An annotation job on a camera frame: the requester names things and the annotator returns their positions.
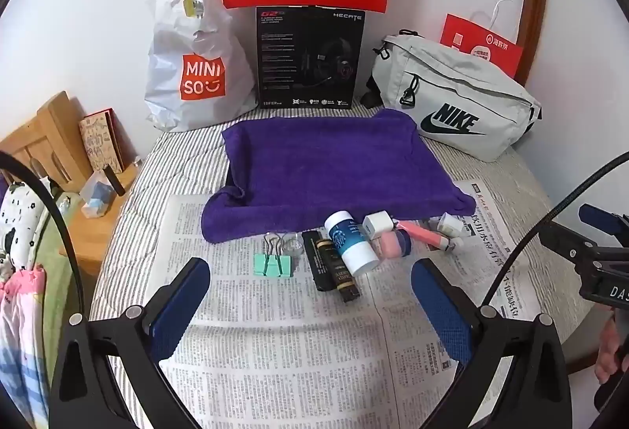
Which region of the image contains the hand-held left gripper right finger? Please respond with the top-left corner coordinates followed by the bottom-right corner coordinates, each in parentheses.
top-left (410, 258), bottom-right (573, 429)

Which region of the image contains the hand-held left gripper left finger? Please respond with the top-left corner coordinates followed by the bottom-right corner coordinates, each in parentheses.
top-left (49, 257), bottom-right (212, 429)

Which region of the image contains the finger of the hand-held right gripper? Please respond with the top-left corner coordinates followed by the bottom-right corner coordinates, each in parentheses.
top-left (578, 204), bottom-right (629, 238)
top-left (538, 221), bottom-right (610, 272)

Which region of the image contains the pink and white tube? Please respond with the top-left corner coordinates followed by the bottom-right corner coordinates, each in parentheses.
top-left (395, 220), bottom-right (465, 253)

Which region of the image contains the pink jar with blue lid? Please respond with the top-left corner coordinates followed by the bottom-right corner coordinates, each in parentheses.
top-left (376, 230), bottom-right (412, 260)

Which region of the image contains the small white bottle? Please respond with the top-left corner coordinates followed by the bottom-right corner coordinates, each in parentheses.
top-left (436, 212), bottom-right (465, 237)

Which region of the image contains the green binder clip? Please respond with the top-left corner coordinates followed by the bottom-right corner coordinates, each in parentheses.
top-left (253, 232), bottom-right (294, 276)

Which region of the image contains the white charger plug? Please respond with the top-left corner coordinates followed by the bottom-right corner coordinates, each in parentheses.
top-left (362, 211), bottom-right (398, 240)

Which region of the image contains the black and gold bottle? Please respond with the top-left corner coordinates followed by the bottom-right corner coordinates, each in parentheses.
top-left (317, 238), bottom-right (361, 303)

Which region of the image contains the white and blue bottle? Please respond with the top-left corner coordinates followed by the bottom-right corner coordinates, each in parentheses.
top-left (323, 210), bottom-right (380, 276)

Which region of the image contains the black rectangular box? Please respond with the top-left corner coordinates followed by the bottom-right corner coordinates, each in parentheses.
top-left (301, 230), bottom-right (340, 293)

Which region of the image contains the person's right forearm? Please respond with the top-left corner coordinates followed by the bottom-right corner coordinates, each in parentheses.
top-left (594, 377), bottom-right (629, 412)

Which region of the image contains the person's right hand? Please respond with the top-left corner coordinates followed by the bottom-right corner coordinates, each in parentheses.
top-left (594, 311), bottom-right (629, 385)

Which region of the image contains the wooden nightstand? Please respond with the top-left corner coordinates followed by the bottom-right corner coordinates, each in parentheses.
top-left (0, 91), bottom-right (143, 263)

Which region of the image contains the green blanket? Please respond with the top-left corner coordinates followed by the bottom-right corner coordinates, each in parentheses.
top-left (37, 213), bottom-right (82, 390)

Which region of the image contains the newspaper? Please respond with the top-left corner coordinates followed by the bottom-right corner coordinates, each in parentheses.
top-left (157, 180), bottom-right (546, 429)

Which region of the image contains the clear plastic box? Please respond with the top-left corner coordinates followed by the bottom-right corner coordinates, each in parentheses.
top-left (79, 173), bottom-right (116, 218)

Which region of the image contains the black rectangular device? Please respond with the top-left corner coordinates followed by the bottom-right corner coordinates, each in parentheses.
top-left (101, 164), bottom-right (127, 198)

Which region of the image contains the pink blanket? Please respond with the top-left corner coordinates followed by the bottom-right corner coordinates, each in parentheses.
top-left (0, 262), bottom-right (50, 429)

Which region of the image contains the patterned notebook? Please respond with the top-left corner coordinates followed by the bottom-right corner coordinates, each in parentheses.
top-left (79, 109), bottom-right (126, 175)

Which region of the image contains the white spotted cloth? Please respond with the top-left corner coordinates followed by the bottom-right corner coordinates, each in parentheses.
top-left (0, 180), bottom-right (62, 282)

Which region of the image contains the purple towel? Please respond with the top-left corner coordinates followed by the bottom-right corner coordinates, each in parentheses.
top-left (201, 109), bottom-right (476, 244)

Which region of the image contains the grey waist bag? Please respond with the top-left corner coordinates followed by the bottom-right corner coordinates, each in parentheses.
top-left (361, 30), bottom-right (543, 163)

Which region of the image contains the red paper bag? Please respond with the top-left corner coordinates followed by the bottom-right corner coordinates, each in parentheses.
top-left (440, 0), bottom-right (524, 80)

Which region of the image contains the white plastic shopping bag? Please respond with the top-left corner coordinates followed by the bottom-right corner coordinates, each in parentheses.
top-left (144, 0), bottom-right (259, 133)

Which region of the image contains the black headset box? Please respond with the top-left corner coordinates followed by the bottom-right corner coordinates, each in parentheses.
top-left (256, 5), bottom-right (367, 111)

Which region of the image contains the black braided cable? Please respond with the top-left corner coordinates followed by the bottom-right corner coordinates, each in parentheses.
top-left (459, 153), bottom-right (629, 429)

